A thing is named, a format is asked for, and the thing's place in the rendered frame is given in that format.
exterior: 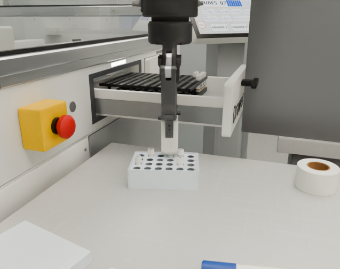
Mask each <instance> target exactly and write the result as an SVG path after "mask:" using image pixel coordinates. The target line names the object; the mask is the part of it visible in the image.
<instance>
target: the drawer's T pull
mask: <svg viewBox="0 0 340 269"><path fill-rule="evenodd" d="M258 82H259V78H254V79H253V80H248V79H243V80H242V81H241V85H242V86H250V87H251V88H252V89H256V87H257V85H258Z"/></svg>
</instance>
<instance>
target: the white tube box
mask: <svg viewBox="0 0 340 269"><path fill-rule="evenodd" d="M137 155H140V156H141V165H136V163H135V156H137ZM177 157H178V154H177V155H175V154H174V155H173V157H168V155H167V154H161V152H154V156H153V157H148V152H136V151H135V152H134V155H133V157H132V160H131V162H130V165H129V167H128V189H159V190H180V191H198V190H199V158H198V153H187V152H184V163H183V166H177Z"/></svg>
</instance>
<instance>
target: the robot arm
mask: <svg viewBox="0 0 340 269"><path fill-rule="evenodd" d="M202 5H203V2H202V1H200V0H136V1H132V6H138V7H141V9H140V10H141V12H142V13H143V17H151V21H149V23H148V42H149V43H150V44H155V45H162V54H159V56H158V66H159V68H160V82H161V108H162V114H161V116H159V117H158V120H161V154H175V155H177V150H178V115H180V112H181V111H177V107H178V105H177V82H179V78H180V66H181V54H177V45H186V44H190V43H191V42H192V29H193V24H192V22H191V21H189V17H197V16H198V7H200V6H202Z"/></svg>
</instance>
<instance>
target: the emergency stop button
mask: <svg viewBox="0 0 340 269"><path fill-rule="evenodd" d="M75 129H76V123H75V120H74V119H73V117H72V116H71V115H63V116H61V117H60V118H59V119H58V122H57V123H56V130H57V133H58V135H59V137H61V138H64V139H68V138H70V137H71V136H72V135H73V134H74V132H75Z"/></svg>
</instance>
